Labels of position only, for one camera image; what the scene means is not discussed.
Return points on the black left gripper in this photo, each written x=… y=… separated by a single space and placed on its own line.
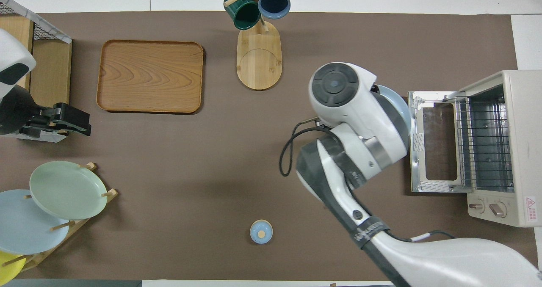
x=17 y=109

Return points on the cream toaster oven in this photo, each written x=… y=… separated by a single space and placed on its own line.
x=525 y=130

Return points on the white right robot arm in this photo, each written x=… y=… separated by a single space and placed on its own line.
x=334 y=84

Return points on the pale green plate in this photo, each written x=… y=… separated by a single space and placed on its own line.
x=63 y=189

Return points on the wooden plate rack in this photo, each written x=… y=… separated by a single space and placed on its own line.
x=111 y=194

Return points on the light blue racked plate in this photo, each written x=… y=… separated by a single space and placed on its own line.
x=25 y=223

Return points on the wooden serving tray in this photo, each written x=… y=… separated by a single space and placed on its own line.
x=150 y=76

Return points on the brown table mat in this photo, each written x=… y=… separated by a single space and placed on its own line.
x=190 y=172

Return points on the yellow plate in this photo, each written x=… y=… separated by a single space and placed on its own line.
x=8 y=270

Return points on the wooden mug tree stand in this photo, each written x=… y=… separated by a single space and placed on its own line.
x=259 y=62

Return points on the dark green mug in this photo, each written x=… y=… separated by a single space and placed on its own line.
x=243 y=14

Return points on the blue mug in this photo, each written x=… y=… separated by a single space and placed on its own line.
x=274 y=1

